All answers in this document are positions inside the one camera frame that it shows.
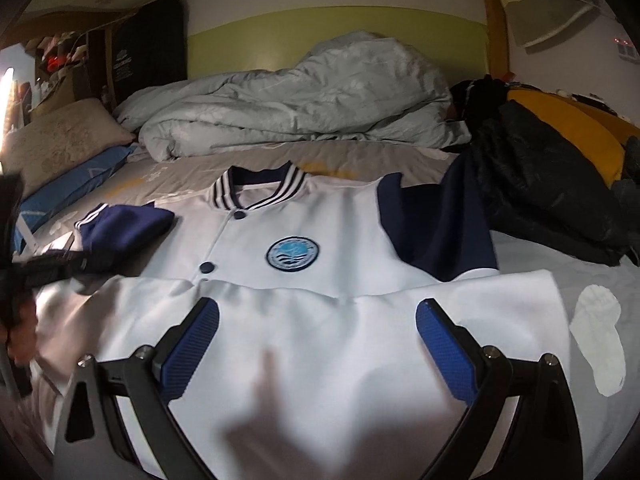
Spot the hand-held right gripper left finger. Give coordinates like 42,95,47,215
52,297,220,480

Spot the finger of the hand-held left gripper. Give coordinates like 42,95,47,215
25,247,117,288

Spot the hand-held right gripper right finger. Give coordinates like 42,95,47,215
416,299,585,480

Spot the white and navy baseball jacket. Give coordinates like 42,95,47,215
30,160,573,480

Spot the person's left hand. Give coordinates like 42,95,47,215
4,300,40,367

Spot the blue pillow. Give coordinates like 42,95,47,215
12,142,143,246

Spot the beige pillow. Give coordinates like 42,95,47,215
0,97,137,196

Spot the white sock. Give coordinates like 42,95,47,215
570,284,627,398

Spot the cluttered wooden shelf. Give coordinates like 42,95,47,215
20,30,108,111

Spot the black puffer jacket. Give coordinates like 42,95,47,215
452,100,636,267

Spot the black printed bag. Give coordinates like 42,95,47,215
112,0,188,106

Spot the dark crumpled clothing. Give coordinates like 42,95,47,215
612,135,640,266

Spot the black garment with white stripe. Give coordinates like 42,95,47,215
447,76,511,123

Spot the pale grey-blue duvet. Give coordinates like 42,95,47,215
112,30,471,163

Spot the hanging pale cloth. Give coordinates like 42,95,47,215
500,0,606,51

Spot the wooden bed frame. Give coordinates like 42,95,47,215
0,0,511,83

